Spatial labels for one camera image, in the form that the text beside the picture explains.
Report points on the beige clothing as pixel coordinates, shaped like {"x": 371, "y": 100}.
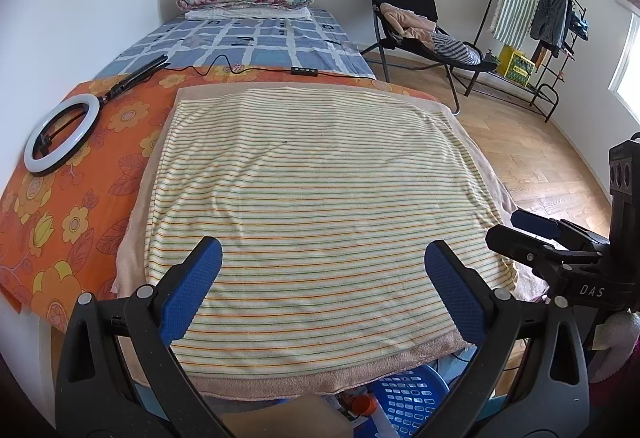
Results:
{"x": 405, "y": 20}

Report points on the striped clothing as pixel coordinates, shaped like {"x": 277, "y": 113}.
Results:
{"x": 455, "y": 50}

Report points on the pale blue squeeze tube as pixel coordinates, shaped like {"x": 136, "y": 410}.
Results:
{"x": 382, "y": 423}

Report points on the orange plastic cap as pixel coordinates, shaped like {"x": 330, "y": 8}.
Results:
{"x": 362, "y": 405}

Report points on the folded white cloth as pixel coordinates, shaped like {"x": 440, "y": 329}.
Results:
{"x": 240, "y": 14}

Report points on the dark jacket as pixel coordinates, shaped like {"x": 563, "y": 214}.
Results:
{"x": 550, "y": 18}

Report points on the black clothes rack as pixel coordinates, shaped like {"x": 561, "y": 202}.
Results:
{"x": 547, "y": 105}

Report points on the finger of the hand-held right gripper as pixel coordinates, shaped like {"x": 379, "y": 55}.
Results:
{"x": 530, "y": 248}
{"x": 537, "y": 223}

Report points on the black inline remote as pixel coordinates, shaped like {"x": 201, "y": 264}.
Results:
{"x": 305, "y": 71}

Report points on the person's right hand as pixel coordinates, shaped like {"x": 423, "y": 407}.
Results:
{"x": 615, "y": 343}

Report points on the window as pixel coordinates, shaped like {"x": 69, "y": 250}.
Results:
{"x": 627, "y": 78}

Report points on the yellow crate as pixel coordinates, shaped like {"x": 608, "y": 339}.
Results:
{"x": 515, "y": 65}

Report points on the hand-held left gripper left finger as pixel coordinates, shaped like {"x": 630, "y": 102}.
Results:
{"x": 192, "y": 288}

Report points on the blue plaid bed sheet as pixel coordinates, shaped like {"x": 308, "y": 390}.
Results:
{"x": 260, "y": 40}

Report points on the blue garment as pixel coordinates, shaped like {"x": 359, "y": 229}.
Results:
{"x": 580, "y": 25}

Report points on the striped yellow blanket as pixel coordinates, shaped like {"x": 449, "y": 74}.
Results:
{"x": 310, "y": 218}

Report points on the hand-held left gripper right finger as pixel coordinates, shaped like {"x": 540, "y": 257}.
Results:
{"x": 457, "y": 293}

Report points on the blue plastic basket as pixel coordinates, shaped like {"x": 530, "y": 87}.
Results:
{"x": 410, "y": 403}

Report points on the beige towel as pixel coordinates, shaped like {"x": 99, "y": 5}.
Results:
{"x": 280, "y": 380}

